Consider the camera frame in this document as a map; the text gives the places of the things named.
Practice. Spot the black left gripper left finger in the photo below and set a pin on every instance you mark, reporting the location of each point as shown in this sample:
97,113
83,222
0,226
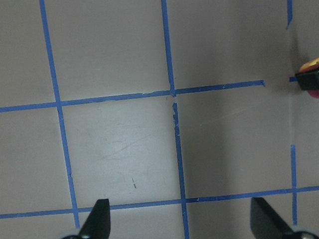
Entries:
98,223

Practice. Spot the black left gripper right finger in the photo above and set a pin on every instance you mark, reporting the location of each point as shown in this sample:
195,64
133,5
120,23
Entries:
266,223

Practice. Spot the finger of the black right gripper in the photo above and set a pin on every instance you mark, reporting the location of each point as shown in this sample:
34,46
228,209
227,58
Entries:
308,81

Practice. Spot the dark red apple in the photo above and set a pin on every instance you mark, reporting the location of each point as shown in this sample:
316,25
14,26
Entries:
311,66

